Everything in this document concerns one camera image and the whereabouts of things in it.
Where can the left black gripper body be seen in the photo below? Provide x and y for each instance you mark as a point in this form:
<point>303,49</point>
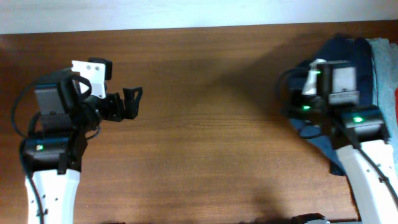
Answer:
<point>111,109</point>

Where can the navy blue shorts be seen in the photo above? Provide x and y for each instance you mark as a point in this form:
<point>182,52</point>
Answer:
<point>343,100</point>

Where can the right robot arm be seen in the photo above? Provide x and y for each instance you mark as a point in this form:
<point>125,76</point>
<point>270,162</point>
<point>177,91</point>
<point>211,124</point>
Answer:
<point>358,134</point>

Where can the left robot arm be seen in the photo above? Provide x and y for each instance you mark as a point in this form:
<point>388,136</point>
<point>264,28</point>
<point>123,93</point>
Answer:
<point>51,154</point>

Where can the light grey t-shirt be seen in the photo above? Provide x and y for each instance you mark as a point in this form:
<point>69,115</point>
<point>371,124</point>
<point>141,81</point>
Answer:
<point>385,81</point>

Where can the red garment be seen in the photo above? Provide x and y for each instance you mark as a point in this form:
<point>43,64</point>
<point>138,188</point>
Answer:
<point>396,103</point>

